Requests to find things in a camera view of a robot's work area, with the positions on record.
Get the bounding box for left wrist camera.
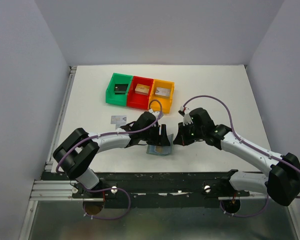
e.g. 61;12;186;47
148;108;164;121

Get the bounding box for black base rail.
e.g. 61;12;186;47
72;170;250;209

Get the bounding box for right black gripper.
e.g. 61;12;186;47
173;120;205;146

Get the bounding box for red plastic bin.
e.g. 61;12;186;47
126;76;154;110

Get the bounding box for yellow plastic bin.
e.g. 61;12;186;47
147;79;175;114

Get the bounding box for gold credit card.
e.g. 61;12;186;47
154;146;165;154

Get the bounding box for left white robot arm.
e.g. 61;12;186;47
52;109;171;198

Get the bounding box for silver credit card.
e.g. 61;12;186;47
115;123;125;129
110;115;127;125

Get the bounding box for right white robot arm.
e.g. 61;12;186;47
173;107;300;206

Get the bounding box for silver card stack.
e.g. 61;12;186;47
154;87;171;98

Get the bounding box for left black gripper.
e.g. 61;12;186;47
141;124;171;147

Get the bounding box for green plastic bin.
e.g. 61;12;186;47
105;73;133;107

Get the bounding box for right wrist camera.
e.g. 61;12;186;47
178;106;193;126

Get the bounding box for copper card stack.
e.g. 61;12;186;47
134;83;150;96

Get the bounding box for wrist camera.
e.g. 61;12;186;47
178;106;193;126
148;108;164;121

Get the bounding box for green leather card holder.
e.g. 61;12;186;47
146;134;174;156

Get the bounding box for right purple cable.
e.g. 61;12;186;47
182;94;300;218

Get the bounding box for black card stack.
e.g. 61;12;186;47
113;84;129;95

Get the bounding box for aluminium frame rail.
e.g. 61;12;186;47
18;66;77;240

